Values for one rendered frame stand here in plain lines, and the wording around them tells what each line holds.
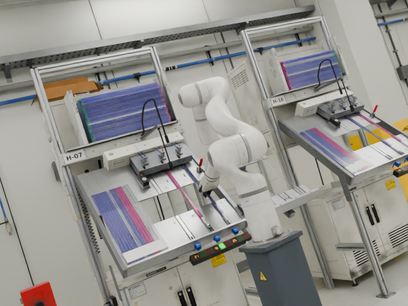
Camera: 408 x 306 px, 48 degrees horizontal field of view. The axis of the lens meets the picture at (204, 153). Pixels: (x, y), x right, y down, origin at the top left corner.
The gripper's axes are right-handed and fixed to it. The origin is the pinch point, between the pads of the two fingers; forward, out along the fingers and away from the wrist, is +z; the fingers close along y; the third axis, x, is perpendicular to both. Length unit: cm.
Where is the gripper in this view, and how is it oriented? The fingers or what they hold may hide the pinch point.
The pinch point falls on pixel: (206, 193)
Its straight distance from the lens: 250.8
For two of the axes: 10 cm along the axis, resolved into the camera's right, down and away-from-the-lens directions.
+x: 4.8, 7.0, -5.2
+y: -8.6, 2.7, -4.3
